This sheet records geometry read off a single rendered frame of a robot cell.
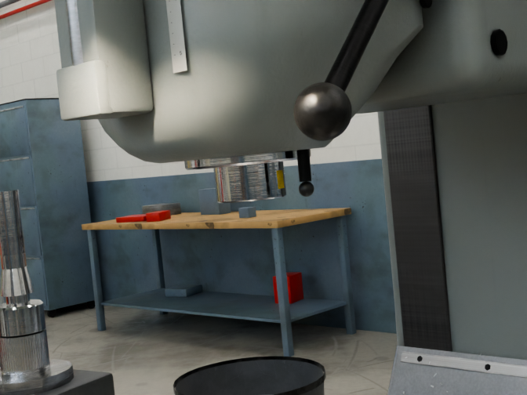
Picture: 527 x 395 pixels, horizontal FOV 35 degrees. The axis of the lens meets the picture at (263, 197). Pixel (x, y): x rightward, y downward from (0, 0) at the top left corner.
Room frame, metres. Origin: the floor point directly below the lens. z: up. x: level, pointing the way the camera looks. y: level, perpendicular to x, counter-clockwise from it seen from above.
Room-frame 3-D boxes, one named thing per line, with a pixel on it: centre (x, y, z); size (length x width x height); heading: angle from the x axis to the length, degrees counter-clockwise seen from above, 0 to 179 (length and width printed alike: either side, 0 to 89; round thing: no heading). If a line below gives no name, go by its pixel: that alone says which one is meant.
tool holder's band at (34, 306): (0.82, 0.25, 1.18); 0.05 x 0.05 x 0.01
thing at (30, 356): (0.82, 0.25, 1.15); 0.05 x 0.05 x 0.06
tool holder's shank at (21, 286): (0.82, 0.25, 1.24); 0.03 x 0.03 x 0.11
